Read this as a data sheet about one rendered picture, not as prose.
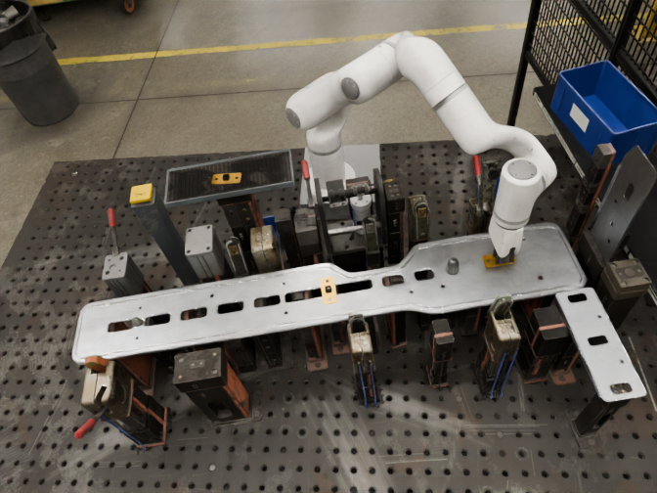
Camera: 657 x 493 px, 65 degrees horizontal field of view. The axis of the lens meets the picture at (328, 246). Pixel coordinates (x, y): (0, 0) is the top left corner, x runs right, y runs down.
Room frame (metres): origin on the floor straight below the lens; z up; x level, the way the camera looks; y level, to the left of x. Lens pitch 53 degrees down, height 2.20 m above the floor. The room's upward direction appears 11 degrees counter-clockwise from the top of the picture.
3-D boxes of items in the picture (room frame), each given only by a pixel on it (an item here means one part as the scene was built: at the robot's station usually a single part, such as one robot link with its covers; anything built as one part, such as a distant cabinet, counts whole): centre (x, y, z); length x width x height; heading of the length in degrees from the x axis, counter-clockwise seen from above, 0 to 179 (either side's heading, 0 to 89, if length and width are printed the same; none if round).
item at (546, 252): (0.75, 0.04, 1.00); 1.38 x 0.22 x 0.02; 88
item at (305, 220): (0.96, 0.05, 0.89); 0.13 x 0.11 x 0.38; 178
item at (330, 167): (1.37, -0.06, 0.89); 0.19 x 0.19 x 0.18
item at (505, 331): (0.54, -0.38, 0.87); 0.12 x 0.09 x 0.35; 178
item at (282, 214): (0.98, 0.11, 0.90); 0.05 x 0.05 x 0.40; 88
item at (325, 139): (1.38, -0.08, 1.10); 0.19 x 0.12 x 0.24; 122
